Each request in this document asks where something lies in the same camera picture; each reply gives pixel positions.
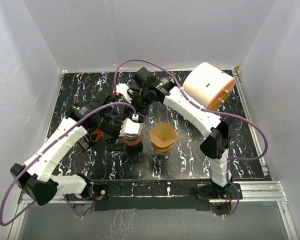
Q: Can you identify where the orange coffee filter box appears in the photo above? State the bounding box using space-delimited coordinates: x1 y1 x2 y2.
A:
76 128 105 152

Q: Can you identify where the dark brown wooden ring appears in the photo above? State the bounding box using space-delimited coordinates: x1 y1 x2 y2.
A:
121 132 144 146

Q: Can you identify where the red black dripper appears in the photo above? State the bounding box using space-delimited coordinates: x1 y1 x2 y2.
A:
126 142 143 154

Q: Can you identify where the brown paper coffee filter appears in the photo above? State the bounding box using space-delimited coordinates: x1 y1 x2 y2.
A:
148 122 178 148

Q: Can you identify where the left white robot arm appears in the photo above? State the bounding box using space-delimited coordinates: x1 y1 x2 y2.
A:
10 99 134 206

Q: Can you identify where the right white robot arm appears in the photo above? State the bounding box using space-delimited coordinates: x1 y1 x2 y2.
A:
128 67 233 199

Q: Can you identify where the white orange coffee grinder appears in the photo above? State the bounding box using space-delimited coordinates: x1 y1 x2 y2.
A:
182 62 236 110

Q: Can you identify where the clear glass server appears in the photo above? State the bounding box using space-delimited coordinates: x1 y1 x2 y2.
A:
153 150 171 162

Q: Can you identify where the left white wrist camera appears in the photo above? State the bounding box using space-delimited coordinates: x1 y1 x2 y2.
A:
119 118 144 139

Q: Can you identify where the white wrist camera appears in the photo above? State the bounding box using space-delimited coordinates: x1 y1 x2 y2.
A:
119 118 144 139
113 83 132 104

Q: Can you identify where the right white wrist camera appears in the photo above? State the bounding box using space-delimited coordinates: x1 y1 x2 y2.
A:
113 83 132 104

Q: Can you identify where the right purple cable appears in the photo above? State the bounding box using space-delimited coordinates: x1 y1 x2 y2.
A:
113 59 269 218

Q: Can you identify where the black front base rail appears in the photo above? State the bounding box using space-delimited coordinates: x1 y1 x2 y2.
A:
64 178 243 212

